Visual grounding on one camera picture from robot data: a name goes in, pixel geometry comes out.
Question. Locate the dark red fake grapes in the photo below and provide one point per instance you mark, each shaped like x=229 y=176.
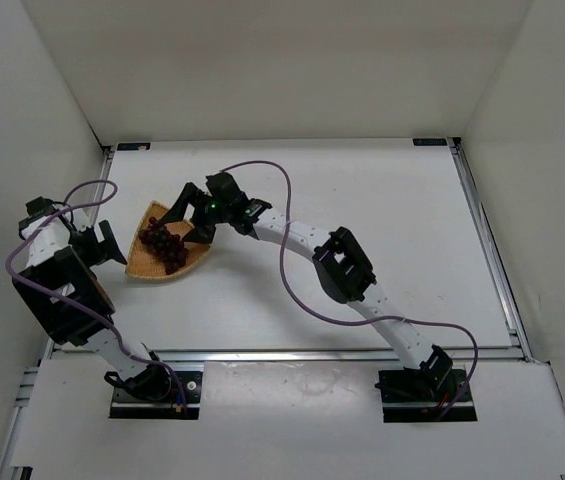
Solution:
x=165 y=246

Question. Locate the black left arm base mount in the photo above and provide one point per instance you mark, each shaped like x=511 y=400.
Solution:
x=155 y=395

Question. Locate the black right corner bracket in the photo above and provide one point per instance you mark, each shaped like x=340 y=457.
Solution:
x=429 y=142

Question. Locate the black corner bracket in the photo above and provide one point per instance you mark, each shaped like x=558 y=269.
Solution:
x=133 y=146
x=429 y=142

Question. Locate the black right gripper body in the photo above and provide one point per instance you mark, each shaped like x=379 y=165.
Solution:
x=201 y=212

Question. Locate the aluminium left side rail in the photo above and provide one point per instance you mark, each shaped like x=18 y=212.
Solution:
x=98 y=191

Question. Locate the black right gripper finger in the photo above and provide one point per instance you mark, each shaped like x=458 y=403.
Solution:
x=190 y=196
x=200 y=234

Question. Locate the aluminium right side rail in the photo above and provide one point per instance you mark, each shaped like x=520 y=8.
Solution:
x=489 y=247

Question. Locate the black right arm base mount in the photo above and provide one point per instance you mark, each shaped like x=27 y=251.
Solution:
x=407 y=400

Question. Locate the black left corner bracket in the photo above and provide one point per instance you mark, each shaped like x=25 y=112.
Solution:
x=133 y=146

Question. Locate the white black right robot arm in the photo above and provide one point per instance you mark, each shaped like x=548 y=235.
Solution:
x=344 y=272

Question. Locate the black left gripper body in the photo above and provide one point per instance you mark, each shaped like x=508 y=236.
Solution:
x=94 y=241

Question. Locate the aluminium front rail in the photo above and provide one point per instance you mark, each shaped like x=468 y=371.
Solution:
x=363 y=355

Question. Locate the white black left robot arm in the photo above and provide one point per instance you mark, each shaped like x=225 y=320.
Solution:
x=64 y=295

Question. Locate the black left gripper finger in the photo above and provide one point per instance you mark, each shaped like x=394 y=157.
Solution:
x=109 y=241
x=104 y=256

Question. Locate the aluminium rail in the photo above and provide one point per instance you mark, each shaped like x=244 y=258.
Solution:
x=98 y=191
x=363 y=355
x=489 y=247

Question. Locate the woven bamboo fruit bowl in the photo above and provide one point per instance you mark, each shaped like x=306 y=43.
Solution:
x=144 y=265

